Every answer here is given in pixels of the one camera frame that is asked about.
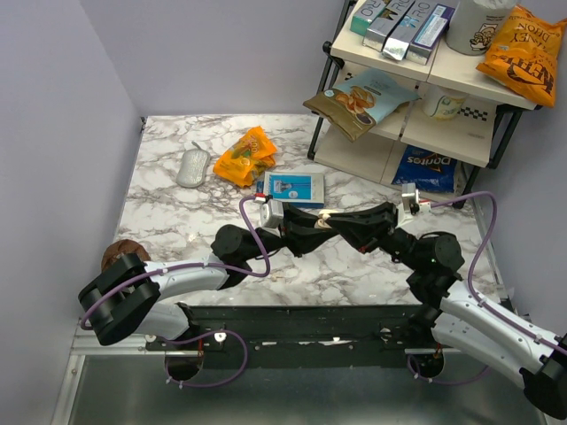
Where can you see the brown paper cupcake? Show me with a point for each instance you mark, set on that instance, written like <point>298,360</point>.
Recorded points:
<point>122,247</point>

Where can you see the beige small earbud case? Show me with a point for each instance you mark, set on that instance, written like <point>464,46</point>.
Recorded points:
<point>321,221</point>

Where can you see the green RO box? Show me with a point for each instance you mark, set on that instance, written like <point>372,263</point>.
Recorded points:
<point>366,14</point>

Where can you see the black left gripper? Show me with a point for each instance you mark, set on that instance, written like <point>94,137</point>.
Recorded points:
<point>299,233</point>

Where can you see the orange honey dijon chips bag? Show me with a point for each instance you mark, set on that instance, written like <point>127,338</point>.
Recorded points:
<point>524,55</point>

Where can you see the silver RO box left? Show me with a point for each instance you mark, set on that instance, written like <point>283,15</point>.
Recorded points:
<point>385,22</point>

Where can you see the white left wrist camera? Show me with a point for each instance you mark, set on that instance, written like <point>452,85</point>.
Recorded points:
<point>271,214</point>

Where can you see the purple blue box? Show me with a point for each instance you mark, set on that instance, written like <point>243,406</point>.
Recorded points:
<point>427,37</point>

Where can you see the white yellow cup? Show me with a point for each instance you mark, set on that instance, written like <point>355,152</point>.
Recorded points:
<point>441,103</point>

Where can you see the white popcorn tub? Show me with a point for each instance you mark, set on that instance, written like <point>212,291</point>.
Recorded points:
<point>475,23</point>

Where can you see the blue Doritos bag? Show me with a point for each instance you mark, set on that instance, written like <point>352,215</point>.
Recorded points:
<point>428,170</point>

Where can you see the silver RO box middle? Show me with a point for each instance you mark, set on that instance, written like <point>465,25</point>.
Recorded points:
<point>397,44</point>

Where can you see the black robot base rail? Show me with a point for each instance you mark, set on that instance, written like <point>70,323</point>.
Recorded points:
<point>306,337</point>

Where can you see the blue Harry's razor box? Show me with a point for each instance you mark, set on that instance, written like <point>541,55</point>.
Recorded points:
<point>302,189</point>

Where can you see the grey glitter pouch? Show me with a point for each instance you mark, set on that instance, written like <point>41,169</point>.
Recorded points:
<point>192,172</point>

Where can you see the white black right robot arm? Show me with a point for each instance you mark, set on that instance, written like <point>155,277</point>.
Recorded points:
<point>532,357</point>

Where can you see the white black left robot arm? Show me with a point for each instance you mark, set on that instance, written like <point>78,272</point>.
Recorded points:
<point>130,296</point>

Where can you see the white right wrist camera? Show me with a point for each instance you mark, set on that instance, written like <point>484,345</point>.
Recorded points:
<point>412,201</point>

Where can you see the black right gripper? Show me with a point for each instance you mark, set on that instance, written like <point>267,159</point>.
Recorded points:
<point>361,227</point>

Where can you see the orange candy bag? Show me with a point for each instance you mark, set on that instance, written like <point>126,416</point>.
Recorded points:
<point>247,159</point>

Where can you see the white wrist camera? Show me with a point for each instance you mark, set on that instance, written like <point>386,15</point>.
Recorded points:
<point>412,201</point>
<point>271,214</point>

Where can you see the black beige shelf rack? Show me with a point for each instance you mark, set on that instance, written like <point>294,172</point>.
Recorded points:
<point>477,137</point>

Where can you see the blue gold chips bag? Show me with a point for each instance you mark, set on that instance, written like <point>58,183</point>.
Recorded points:
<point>355,106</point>

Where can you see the silver ro box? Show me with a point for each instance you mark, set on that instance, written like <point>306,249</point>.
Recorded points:
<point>385,22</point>
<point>397,44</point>

